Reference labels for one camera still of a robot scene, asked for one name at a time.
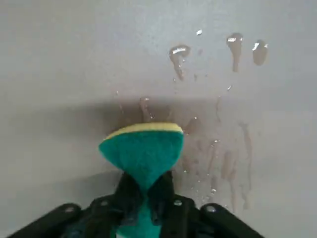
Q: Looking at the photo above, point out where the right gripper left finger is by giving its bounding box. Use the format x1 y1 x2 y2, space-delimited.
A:
7 171 149 238

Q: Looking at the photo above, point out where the green and yellow sponge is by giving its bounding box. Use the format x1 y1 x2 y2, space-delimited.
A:
98 122 185 238

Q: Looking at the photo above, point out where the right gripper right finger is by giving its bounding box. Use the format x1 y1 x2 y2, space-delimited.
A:
148 170 265 238

